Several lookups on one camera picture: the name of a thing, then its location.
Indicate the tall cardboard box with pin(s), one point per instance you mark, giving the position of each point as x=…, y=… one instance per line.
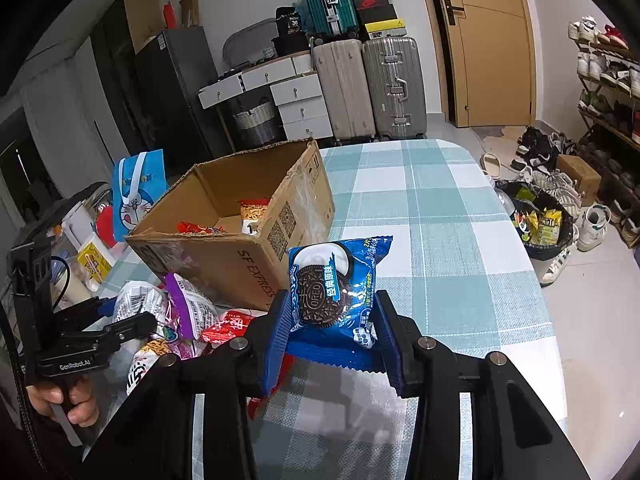
x=142, y=15

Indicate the blue cartoon gift bag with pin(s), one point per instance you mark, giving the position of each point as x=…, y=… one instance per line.
x=135, y=195

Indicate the wooden door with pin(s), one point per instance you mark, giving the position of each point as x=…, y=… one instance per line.
x=487, y=45

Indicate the black trash bin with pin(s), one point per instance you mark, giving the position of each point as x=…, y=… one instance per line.
x=542, y=225

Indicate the grey oval tray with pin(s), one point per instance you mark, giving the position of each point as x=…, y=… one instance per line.
x=245, y=42

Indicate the person's left hand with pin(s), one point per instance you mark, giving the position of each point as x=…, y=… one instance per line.
x=84, y=400

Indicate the person's left forearm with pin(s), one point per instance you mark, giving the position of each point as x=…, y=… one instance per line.
x=55, y=455

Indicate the checked teal tablecloth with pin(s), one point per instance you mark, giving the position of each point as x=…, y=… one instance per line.
x=450, y=240

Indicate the silver suitcase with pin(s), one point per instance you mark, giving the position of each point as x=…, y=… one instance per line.
x=395, y=87

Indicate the brown paper bag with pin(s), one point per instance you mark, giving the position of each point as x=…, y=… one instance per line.
x=190, y=10

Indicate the noodle print snack packet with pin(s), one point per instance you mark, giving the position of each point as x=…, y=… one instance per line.
x=147, y=362

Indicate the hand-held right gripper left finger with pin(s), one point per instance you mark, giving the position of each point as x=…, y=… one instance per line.
x=279, y=332

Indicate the dark cabinet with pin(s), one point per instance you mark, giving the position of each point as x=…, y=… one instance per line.
x=112, y=70

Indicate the grey woven basket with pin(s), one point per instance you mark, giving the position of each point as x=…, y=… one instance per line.
x=257, y=122

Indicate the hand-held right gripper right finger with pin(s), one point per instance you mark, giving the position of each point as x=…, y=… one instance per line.
x=389, y=342

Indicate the purple candy packet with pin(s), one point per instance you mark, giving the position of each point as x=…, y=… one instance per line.
x=187, y=305

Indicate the black refrigerator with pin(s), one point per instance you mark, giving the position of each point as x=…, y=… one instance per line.
x=175, y=95

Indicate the white drawer cabinet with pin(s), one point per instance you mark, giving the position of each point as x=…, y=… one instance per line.
x=295, y=95

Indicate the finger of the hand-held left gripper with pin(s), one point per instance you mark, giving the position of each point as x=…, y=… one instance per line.
x=135, y=325
x=107, y=306

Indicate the small brown cardboard box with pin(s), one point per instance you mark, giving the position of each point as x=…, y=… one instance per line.
x=580, y=177

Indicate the yellow noodle snack packet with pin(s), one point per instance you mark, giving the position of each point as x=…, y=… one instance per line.
x=255, y=210

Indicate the red black shoe box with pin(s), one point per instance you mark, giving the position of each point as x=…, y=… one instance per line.
x=372, y=2

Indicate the blue cookie packet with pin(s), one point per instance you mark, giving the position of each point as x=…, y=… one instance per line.
x=325, y=280

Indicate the pile of shoes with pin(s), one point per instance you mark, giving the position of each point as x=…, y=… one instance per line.
x=545, y=160

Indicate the beige suitcase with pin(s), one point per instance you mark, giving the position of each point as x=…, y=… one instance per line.
x=342, y=90

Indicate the shoe rack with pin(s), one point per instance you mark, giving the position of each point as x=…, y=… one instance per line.
x=607, y=110

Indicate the yellow black shoe box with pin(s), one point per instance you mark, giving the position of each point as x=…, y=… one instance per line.
x=385, y=27

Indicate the red paper bag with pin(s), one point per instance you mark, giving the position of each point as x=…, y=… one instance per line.
x=170, y=16

